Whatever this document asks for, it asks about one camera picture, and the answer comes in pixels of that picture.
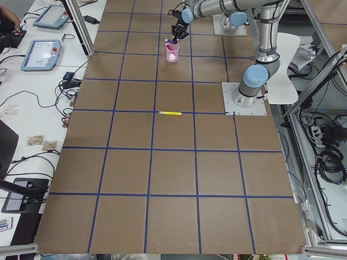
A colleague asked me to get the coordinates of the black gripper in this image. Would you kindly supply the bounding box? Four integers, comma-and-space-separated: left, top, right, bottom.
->
170, 10, 189, 44

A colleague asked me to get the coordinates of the pink mesh cup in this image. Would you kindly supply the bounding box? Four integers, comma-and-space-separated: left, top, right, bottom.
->
165, 44, 180, 63

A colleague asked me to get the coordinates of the yellow marker pen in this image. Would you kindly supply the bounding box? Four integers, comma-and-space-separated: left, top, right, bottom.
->
159, 111, 182, 116

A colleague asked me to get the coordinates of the black power adapter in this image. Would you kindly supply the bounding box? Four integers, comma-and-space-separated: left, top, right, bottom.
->
83, 15, 100, 24

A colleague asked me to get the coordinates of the small blue black box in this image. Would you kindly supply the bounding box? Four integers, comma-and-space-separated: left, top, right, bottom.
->
63, 71, 74, 81

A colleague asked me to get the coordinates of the white plastic chair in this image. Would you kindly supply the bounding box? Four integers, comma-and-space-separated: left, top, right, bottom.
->
267, 32, 300, 105

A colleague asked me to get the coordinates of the far blue teach pendant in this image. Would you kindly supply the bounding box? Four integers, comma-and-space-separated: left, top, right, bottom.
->
33, 5, 69, 30

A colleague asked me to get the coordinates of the blue teach pendant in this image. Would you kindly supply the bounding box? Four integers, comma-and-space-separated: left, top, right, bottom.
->
21, 40, 61, 72
33, 5, 69, 30

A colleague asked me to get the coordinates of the near blue teach pendant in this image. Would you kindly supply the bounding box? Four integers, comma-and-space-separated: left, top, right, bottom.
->
21, 40, 61, 72

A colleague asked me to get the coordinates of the snack packet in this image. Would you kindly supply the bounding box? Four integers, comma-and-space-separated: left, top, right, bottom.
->
27, 135, 44, 146
42, 140, 58, 151

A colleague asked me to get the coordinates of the remote control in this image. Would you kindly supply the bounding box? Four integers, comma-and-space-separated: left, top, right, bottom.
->
0, 217, 13, 232

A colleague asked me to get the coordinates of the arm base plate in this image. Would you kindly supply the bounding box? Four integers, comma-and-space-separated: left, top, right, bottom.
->
213, 14, 247, 37
222, 82, 267, 116

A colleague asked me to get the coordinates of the aluminium frame post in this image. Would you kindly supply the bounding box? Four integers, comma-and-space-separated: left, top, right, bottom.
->
61, 0, 95, 57

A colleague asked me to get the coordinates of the black cable coil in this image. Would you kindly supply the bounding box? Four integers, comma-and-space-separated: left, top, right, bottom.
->
316, 150, 345, 185

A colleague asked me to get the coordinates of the black camera stand base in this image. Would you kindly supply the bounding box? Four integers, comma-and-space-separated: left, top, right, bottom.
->
1, 178, 49, 213

